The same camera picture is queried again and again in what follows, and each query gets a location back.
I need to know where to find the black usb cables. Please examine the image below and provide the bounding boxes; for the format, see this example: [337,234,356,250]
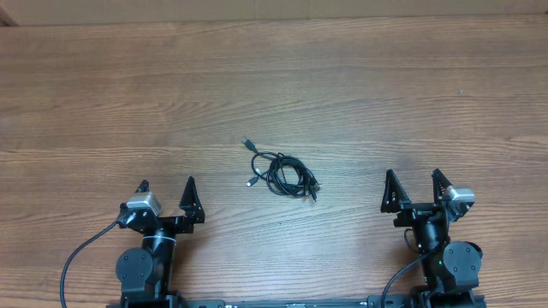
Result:
[241,136,322,203]

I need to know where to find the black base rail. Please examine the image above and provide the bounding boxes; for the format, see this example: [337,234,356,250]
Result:
[106,295,487,308]

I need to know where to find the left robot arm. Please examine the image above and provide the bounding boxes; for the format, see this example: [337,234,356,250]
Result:
[116,176,205,308]

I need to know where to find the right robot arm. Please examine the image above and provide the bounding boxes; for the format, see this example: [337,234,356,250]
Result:
[378,169,486,308]

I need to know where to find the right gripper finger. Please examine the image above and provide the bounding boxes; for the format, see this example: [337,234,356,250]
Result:
[380,169,412,213]
[432,169,452,203]

